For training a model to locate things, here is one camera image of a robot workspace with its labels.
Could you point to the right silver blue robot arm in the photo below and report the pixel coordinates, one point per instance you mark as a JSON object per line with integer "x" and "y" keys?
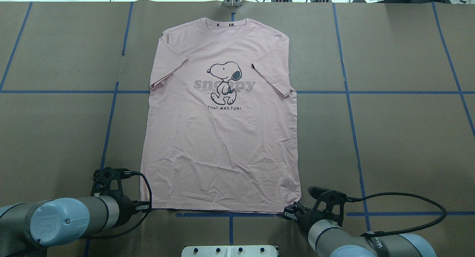
{"x": 328, "y": 239}

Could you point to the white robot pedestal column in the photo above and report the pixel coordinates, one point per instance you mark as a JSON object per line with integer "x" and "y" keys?
{"x": 231, "y": 251}

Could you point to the pink Snoopy t-shirt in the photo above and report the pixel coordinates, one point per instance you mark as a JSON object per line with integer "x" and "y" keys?
{"x": 222, "y": 122}

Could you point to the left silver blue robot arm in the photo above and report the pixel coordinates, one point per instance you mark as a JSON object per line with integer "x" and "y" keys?
{"x": 29, "y": 229}

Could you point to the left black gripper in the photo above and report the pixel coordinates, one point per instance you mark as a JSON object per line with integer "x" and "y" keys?
{"x": 126, "y": 207}

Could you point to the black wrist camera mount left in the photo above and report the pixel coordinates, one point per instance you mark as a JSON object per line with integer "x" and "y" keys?
{"x": 107, "y": 181}

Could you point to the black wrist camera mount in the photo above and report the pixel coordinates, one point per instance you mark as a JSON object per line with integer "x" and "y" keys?
{"x": 107, "y": 181}
{"x": 329, "y": 205}

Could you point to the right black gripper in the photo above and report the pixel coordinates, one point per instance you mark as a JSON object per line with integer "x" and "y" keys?
{"x": 306, "y": 218}

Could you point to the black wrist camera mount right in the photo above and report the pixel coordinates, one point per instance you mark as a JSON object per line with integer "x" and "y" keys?
{"x": 329, "y": 205}

